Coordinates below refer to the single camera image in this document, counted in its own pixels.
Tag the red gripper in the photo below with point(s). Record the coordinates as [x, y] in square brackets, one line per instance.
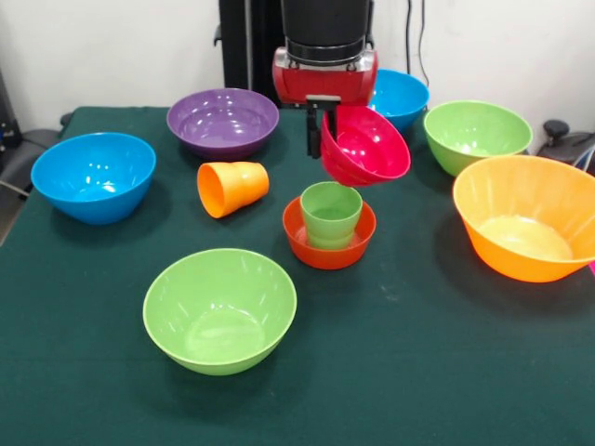
[321, 86]

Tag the pink plastic bowl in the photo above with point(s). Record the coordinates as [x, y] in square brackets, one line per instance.
[367, 148]

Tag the green plastic cup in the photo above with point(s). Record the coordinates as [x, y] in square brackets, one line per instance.
[331, 218]

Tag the blue plastic bowl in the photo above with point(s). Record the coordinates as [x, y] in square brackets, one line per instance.
[409, 97]
[93, 181]

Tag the purple plastic bowl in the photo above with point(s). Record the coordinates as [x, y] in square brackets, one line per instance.
[223, 123]

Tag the orange plastic cup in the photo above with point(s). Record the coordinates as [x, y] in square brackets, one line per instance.
[237, 188]

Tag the red-orange plastic bowl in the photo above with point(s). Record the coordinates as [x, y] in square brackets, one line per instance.
[293, 232]

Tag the green plastic bowl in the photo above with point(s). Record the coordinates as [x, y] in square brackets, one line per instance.
[218, 320]
[476, 132]

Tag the large orange plastic bowl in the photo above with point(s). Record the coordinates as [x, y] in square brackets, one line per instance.
[525, 223]

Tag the dark grey chair base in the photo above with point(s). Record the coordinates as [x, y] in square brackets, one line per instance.
[564, 144]
[28, 153]

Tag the dark green table cloth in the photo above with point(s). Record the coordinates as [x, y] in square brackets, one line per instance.
[297, 399]

